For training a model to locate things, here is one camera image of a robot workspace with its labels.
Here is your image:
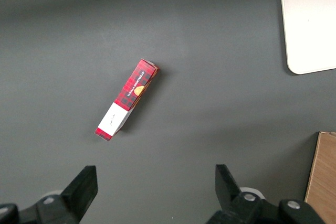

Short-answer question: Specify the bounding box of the beige plastic tray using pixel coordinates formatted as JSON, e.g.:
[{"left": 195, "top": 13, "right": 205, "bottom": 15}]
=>
[{"left": 279, "top": 0, "right": 336, "bottom": 75}]

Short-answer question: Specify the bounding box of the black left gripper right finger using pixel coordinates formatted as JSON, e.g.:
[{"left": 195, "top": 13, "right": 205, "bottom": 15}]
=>
[{"left": 206, "top": 164, "right": 326, "bottom": 224}]

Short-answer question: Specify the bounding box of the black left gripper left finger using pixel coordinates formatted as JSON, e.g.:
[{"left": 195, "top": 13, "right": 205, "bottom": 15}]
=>
[{"left": 0, "top": 165, "right": 99, "bottom": 224}]

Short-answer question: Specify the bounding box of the red plaid shortbread box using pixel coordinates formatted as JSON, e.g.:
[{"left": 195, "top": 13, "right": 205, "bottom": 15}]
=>
[{"left": 94, "top": 58, "right": 161, "bottom": 143}]

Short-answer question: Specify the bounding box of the light wooden board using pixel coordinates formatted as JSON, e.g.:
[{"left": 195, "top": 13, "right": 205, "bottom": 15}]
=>
[{"left": 304, "top": 131, "right": 336, "bottom": 224}]

